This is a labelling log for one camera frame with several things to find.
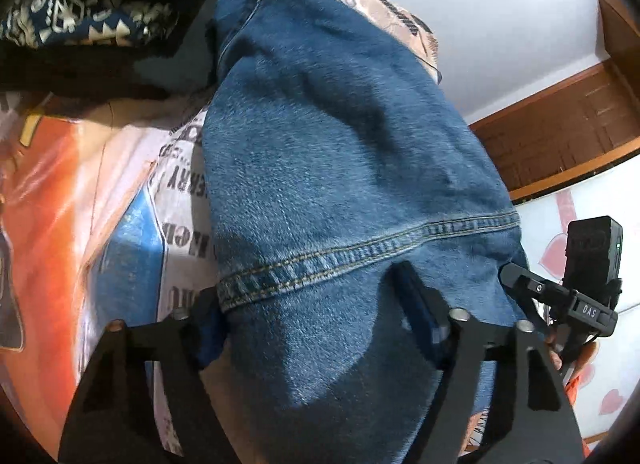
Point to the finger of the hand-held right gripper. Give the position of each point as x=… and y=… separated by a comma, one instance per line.
x=525, y=281

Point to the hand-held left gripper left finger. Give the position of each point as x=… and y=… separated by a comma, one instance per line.
x=212, y=329

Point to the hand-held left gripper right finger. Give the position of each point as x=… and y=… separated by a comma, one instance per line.
x=422, y=314

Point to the blue denim jeans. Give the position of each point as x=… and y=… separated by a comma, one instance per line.
x=330, y=154

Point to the person's right hand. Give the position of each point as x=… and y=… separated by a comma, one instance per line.
x=554, y=350

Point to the white heart-print wardrobe door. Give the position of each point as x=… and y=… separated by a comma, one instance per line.
x=605, y=394

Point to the comic print bedsheet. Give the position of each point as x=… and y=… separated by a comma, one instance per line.
x=125, y=224

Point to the black cloth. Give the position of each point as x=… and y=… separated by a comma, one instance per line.
x=75, y=74

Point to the wooden wardrobe frame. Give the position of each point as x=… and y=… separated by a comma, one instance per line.
x=560, y=134

